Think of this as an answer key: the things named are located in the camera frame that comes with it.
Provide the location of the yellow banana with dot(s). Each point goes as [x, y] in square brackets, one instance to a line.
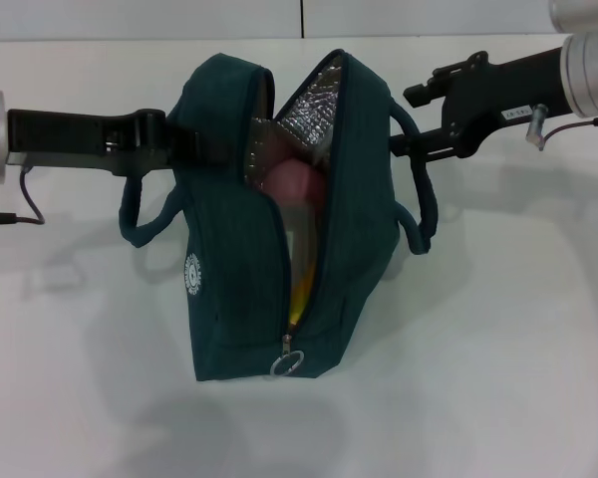
[301, 299]

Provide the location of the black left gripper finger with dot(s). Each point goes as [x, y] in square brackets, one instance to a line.
[204, 149]

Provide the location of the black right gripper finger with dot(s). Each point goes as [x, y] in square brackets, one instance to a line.
[423, 144]
[428, 92]

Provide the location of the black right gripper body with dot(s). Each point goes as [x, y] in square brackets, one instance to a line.
[503, 94]

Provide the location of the dark teal insulated lunch bag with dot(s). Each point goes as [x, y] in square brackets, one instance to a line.
[359, 224]

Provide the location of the pink toy peach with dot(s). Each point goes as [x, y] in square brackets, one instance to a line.
[294, 181]

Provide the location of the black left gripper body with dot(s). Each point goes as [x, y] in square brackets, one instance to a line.
[70, 142]

